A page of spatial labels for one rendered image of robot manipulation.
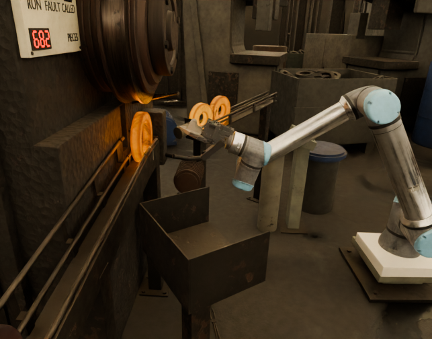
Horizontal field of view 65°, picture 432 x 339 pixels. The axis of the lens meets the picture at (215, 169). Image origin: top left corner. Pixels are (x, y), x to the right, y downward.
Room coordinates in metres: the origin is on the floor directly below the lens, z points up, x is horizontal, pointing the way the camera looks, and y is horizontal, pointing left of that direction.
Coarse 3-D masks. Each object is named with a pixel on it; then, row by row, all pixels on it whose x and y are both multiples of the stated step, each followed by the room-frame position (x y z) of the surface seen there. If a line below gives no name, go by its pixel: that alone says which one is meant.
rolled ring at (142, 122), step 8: (136, 112) 1.20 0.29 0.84; (144, 112) 1.20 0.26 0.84; (136, 120) 1.15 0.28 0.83; (144, 120) 1.19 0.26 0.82; (136, 128) 1.13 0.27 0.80; (144, 128) 1.26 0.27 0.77; (152, 128) 1.29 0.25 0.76; (136, 136) 1.12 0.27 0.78; (144, 136) 1.26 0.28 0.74; (152, 136) 1.29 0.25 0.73; (136, 144) 1.11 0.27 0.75; (144, 144) 1.25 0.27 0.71; (136, 152) 1.12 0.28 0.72; (136, 160) 1.14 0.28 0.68
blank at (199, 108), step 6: (192, 108) 1.66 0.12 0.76; (198, 108) 1.65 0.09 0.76; (204, 108) 1.69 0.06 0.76; (210, 108) 1.73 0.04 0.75; (192, 114) 1.64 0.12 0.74; (198, 114) 1.65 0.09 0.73; (204, 114) 1.72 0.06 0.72; (210, 114) 1.73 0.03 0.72; (198, 120) 1.65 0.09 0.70; (204, 120) 1.72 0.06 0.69
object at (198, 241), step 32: (192, 192) 0.83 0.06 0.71; (160, 224) 0.78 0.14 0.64; (192, 224) 0.83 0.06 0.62; (160, 256) 0.65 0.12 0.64; (192, 256) 0.71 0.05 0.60; (224, 256) 0.58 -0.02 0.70; (256, 256) 0.63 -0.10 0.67; (192, 288) 0.54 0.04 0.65; (224, 288) 0.58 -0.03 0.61; (192, 320) 0.68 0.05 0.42
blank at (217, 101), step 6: (216, 96) 1.81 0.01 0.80; (222, 96) 1.81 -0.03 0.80; (216, 102) 1.77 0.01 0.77; (222, 102) 1.81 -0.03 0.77; (228, 102) 1.85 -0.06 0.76; (216, 108) 1.77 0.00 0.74; (222, 108) 1.85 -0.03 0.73; (228, 108) 1.86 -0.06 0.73; (216, 114) 1.77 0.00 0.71; (222, 114) 1.83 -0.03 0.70
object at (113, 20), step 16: (112, 0) 0.99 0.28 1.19; (112, 16) 0.98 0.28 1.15; (112, 32) 0.98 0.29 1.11; (128, 32) 1.00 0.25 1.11; (112, 48) 0.99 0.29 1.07; (128, 48) 0.99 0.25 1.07; (112, 64) 1.00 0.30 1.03; (128, 64) 0.99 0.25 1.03; (112, 80) 1.03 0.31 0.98; (128, 80) 1.02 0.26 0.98; (128, 96) 1.09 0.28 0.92; (144, 96) 1.14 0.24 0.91
